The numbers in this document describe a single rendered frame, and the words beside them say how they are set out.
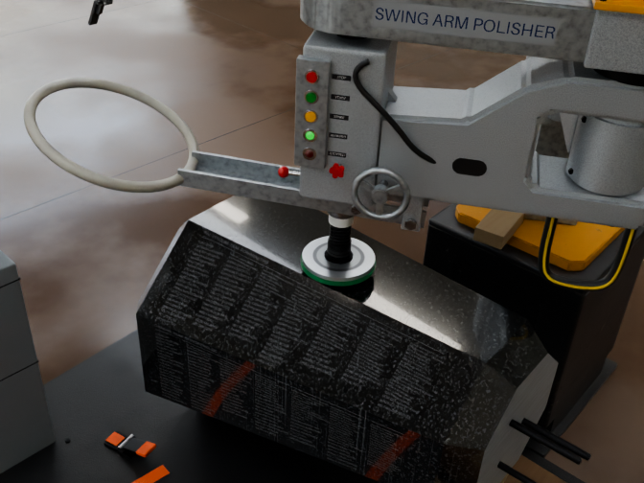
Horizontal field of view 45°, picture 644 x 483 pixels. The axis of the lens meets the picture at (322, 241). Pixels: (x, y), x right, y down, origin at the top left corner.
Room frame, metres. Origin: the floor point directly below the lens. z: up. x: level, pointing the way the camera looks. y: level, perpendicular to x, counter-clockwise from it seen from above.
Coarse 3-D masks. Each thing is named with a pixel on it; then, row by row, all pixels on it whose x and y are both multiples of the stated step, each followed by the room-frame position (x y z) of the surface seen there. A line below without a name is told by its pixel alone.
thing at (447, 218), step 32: (448, 224) 2.29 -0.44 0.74; (448, 256) 2.25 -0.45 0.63; (480, 256) 2.18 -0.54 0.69; (512, 256) 2.11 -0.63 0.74; (608, 256) 2.14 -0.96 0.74; (640, 256) 2.35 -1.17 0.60; (480, 288) 2.17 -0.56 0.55; (512, 288) 2.09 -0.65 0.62; (544, 288) 2.02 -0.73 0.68; (608, 288) 2.12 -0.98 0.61; (544, 320) 2.00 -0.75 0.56; (576, 320) 1.95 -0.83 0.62; (608, 320) 2.23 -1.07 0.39; (576, 352) 2.01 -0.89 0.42; (608, 352) 2.35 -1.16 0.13; (576, 384) 2.11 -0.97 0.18; (544, 416) 1.95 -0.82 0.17; (576, 416) 2.11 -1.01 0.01; (544, 448) 1.93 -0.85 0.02
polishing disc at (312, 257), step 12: (324, 240) 1.92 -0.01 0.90; (312, 252) 1.85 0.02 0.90; (324, 252) 1.85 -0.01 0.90; (360, 252) 1.86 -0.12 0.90; (372, 252) 1.87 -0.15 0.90; (312, 264) 1.79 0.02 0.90; (324, 264) 1.79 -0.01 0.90; (336, 264) 1.79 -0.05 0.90; (348, 264) 1.80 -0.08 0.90; (360, 264) 1.80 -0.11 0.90; (372, 264) 1.80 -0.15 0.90; (324, 276) 1.74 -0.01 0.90; (336, 276) 1.74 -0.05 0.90; (348, 276) 1.74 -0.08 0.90; (360, 276) 1.75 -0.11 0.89
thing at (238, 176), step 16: (208, 160) 1.96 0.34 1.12; (224, 160) 1.95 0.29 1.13; (240, 160) 1.95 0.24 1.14; (192, 176) 1.86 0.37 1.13; (208, 176) 1.85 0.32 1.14; (224, 176) 1.85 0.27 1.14; (240, 176) 1.93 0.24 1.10; (256, 176) 1.93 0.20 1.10; (272, 176) 1.93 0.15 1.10; (288, 176) 1.92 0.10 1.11; (224, 192) 1.84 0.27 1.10; (240, 192) 1.83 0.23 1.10; (256, 192) 1.82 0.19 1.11; (272, 192) 1.81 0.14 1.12; (288, 192) 1.81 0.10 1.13; (320, 208) 1.79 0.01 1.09; (336, 208) 1.78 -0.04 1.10; (352, 208) 1.76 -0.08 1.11; (368, 208) 1.76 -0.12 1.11; (384, 208) 1.76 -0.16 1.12; (416, 224) 1.71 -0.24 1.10
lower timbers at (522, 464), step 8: (520, 456) 1.78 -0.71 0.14; (520, 464) 1.75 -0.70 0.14; (528, 464) 1.75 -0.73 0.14; (536, 464) 1.75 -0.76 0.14; (528, 472) 1.71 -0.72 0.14; (536, 472) 1.72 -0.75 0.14; (544, 472) 1.72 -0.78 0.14; (512, 480) 1.68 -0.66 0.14; (536, 480) 1.68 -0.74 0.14; (544, 480) 1.69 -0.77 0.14; (552, 480) 1.69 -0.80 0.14; (560, 480) 1.69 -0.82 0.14
